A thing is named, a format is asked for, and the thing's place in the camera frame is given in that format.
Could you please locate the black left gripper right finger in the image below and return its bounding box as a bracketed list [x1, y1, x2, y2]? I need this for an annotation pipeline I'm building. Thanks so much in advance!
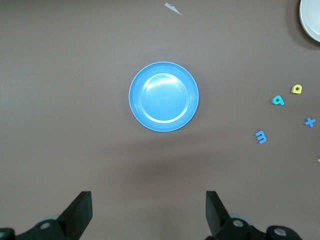
[206, 191, 305, 240]

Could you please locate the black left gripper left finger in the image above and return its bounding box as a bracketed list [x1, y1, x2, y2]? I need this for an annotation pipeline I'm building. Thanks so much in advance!
[0, 191, 93, 240]

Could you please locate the blue foam letter m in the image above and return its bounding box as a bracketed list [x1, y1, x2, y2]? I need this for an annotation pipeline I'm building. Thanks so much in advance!
[254, 130, 268, 145]

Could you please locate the teal letter b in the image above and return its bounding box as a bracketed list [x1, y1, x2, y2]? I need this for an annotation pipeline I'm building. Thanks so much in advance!
[271, 94, 286, 106]

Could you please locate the brown table cover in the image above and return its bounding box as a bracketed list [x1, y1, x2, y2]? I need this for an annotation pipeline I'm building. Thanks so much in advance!
[0, 0, 320, 240]

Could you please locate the blue plate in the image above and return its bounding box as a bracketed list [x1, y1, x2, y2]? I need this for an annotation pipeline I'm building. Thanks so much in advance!
[128, 61, 200, 133]

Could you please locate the white tape scrap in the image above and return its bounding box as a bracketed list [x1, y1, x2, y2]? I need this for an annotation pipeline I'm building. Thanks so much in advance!
[164, 2, 183, 15]

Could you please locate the beige plate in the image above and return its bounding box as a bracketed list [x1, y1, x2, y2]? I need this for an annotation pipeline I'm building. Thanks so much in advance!
[299, 0, 320, 43]

